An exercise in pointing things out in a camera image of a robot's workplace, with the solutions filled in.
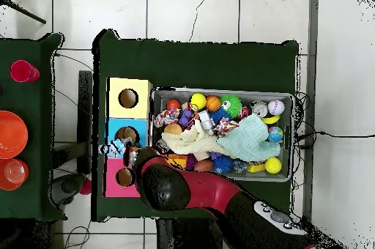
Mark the wooden box with three holes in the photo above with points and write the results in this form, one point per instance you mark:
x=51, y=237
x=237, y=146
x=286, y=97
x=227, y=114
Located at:
x=137, y=108

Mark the cream waffle cloth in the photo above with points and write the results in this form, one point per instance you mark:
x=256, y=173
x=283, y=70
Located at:
x=193, y=142

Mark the black rod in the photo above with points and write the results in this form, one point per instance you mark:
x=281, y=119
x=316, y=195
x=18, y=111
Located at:
x=26, y=12

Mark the green spiky toy with eyes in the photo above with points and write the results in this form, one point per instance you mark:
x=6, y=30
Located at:
x=233, y=105

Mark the orange plastic cup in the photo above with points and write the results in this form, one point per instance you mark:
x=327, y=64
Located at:
x=13, y=174

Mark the smooth yellow ball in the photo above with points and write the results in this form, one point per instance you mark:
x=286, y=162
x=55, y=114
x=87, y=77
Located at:
x=198, y=102

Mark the small orange basketball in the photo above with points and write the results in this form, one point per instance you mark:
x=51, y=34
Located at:
x=214, y=103

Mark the red-orange ball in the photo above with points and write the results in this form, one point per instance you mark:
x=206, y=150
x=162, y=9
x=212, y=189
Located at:
x=173, y=104

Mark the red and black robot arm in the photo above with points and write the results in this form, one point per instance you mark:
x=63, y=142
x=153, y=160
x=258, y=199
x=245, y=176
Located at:
x=205, y=190

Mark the grey device with red knob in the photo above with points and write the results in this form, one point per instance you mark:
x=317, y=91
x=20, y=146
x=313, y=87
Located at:
x=67, y=186

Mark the crushed clear plastic bottle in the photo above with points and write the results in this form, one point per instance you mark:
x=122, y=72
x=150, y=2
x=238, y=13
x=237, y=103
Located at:
x=115, y=148

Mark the silver drink can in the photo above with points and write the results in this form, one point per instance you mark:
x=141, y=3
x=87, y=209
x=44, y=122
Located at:
x=259, y=109

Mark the globe print ball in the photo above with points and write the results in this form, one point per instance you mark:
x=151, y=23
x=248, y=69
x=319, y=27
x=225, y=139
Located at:
x=275, y=134

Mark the red plastic cup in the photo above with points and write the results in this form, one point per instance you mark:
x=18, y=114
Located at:
x=23, y=71

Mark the white baseball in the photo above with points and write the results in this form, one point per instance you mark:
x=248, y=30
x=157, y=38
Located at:
x=276, y=107

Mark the mint green waffle cloth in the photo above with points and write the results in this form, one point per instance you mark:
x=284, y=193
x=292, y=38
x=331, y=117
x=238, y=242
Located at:
x=246, y=137

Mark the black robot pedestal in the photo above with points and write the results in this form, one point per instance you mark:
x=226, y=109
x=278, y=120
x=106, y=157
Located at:
x=181, y=237

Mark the yellow ball with seam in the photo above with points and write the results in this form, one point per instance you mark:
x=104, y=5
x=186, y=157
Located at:
x=273, y=165

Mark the orange plastic bowl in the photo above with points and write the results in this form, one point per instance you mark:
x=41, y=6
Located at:
x=11, y=134

